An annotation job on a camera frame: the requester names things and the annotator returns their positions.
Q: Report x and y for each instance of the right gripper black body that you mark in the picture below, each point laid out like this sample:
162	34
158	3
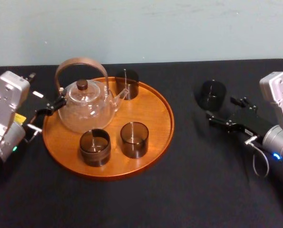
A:
250	123

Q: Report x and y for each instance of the dark smoked glass cup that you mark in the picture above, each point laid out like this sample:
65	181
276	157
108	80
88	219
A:
94	156
212	99
131	91
134	149

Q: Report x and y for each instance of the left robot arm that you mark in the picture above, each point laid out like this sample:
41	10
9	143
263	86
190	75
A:
3	118

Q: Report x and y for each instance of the round wooden tray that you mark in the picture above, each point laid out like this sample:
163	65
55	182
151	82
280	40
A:
146	114

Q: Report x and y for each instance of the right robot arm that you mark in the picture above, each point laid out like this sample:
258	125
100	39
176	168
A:
279	114

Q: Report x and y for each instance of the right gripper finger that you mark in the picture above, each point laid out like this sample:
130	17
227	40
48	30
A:
244	103
218	121

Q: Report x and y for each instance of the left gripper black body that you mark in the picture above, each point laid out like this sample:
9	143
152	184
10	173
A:
34	104

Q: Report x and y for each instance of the glass teapot lid brown knob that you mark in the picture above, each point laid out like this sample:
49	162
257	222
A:
82	85

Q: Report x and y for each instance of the black table cloth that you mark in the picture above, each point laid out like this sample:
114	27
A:
193	190

